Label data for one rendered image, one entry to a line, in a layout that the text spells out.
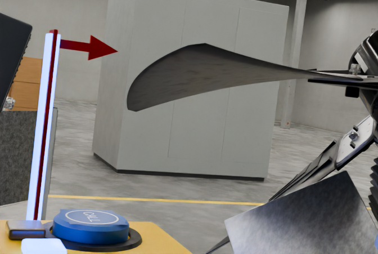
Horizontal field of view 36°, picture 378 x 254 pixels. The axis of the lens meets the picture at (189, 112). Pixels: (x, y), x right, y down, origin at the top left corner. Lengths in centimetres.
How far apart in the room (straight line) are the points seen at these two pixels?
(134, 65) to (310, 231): 615
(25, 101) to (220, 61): 815
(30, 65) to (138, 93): 800
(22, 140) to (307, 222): 206
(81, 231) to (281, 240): 38
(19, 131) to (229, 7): 491
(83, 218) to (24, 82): 833
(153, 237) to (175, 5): 661
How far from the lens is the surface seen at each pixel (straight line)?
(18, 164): 261
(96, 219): 31
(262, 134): 743
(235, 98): 721
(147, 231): 34
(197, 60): 53
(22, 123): 259
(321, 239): 64
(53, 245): 28
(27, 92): 864
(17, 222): 31
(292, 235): 65
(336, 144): 81
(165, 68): 56
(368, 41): 76
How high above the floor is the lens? 116
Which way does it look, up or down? 3 degrees down
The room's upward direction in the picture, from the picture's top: 7 degrees clockwise
